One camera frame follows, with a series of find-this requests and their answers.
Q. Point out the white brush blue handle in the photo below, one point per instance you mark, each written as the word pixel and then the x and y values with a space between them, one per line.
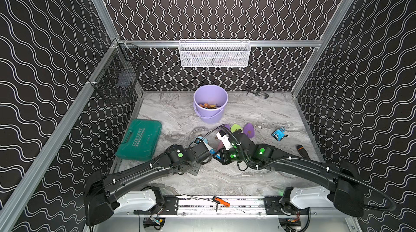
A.
pixel 210 149

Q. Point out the small purple trowel pink handle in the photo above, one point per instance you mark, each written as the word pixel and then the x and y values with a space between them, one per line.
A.
pixel 249 130

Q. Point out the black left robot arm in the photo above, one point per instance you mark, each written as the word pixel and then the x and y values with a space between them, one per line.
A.
pixel 101 192

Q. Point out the black clamp on table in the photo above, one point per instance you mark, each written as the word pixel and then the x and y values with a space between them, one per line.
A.
pixel 259 94

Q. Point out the light green trowel wooden handle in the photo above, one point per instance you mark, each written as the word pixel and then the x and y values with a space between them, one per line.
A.
pixel 235 128

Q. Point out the green plastic tool case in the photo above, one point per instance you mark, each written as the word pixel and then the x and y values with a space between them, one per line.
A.
pixel 140 140

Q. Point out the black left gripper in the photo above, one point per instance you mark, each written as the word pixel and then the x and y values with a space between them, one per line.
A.
pixel 201 155

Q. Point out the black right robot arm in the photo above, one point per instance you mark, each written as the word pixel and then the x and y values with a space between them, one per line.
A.
pixel 337 187

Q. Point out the orange handled screwdriver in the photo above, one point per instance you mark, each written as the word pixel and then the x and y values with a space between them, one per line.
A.
pixel 219 201

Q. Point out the blue tape measure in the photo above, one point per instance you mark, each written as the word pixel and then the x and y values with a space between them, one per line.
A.
pixel 279 134

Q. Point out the black orange screwdriver handle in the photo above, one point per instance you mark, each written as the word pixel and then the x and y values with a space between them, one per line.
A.
pixel 302 151

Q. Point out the purple plastic bucket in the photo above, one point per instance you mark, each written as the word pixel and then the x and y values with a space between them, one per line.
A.
pixel 214 95

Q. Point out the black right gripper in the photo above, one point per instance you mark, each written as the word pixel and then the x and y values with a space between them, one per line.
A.
pixel 223 160

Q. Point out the black wire basket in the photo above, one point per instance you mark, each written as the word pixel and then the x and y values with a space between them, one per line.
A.
pixel 118 82

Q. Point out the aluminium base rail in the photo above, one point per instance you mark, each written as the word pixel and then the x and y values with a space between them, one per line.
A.
pixel 181 206

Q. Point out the white wire basket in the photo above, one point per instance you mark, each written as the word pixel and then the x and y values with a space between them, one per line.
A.
pixel 219 53

